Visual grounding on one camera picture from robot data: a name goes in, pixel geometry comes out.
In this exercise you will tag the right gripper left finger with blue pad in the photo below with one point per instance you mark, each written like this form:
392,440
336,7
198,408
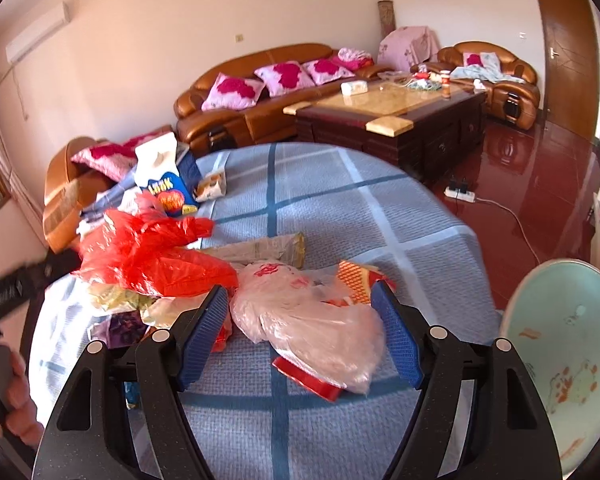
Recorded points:
195,334

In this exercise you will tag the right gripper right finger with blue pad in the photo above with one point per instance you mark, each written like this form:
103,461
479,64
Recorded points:
404,327

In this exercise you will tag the red snack packet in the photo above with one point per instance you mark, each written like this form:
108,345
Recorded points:
360,280

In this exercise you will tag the red plastic bag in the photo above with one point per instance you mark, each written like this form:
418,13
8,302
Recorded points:
148,253

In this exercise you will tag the translucent pink plastic bag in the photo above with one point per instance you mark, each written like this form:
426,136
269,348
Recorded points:
289,308

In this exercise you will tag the yellow white plastic bag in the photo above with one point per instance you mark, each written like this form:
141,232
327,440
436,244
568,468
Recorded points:
158,312

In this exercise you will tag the light green trash basin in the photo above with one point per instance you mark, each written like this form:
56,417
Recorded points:
553,321

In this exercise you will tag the person's left hand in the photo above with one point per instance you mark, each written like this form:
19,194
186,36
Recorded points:
21,420

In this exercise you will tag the purple orange wrapper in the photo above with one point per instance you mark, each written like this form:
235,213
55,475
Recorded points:
119,330

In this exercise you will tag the clear gold long wrapper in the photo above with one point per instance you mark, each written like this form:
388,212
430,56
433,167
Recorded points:
288,249

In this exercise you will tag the brown leather armchair near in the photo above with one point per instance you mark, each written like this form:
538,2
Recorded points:
69,188

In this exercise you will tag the brown leather armchair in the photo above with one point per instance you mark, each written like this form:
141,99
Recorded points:
514,102
69,188

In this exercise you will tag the small brown white snack packet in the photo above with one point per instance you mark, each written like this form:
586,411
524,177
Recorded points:
211,187

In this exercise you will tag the folded blue plaid cloth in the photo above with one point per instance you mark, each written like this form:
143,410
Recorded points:
110,199

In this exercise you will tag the blue plaid tablecloth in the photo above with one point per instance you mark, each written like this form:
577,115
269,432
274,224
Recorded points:
118,413

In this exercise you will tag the white power strip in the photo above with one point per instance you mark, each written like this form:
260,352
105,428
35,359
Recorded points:
459,195

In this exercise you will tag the blue white LOOK carton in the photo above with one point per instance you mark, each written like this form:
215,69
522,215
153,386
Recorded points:
168,170

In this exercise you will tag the pink cushion on near armchair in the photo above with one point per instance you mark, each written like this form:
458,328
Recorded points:
115,160

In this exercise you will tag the dark wood coffee table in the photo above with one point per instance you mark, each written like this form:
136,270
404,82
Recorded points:
424,133

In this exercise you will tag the long brown leather sofa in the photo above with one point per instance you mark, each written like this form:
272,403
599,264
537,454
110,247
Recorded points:
266,122

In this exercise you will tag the pink cushion on sofa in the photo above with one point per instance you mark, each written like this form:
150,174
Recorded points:
233,93
284,78
324,70

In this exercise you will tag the white tissue box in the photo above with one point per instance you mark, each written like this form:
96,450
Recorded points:
353,88

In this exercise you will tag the orange white can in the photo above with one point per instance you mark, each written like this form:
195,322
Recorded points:
445,84

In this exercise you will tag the brown leather armchair far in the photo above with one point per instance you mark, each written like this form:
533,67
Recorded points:
514,102

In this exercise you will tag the white air conditioner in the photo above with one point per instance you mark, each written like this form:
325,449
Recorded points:
37,32

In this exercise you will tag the light blanket on far armchair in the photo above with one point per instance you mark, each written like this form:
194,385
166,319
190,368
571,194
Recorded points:
485,66

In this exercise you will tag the folded pink blanket on sofa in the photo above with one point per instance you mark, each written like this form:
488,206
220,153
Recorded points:
353,59

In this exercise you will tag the pink cloth covered object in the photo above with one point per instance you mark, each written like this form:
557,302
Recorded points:
408,46

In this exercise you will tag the tall brown floor vase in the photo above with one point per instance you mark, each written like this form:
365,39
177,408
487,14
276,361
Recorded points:
387,17

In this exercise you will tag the brown wooden door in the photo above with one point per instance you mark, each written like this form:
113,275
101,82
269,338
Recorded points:
572,66

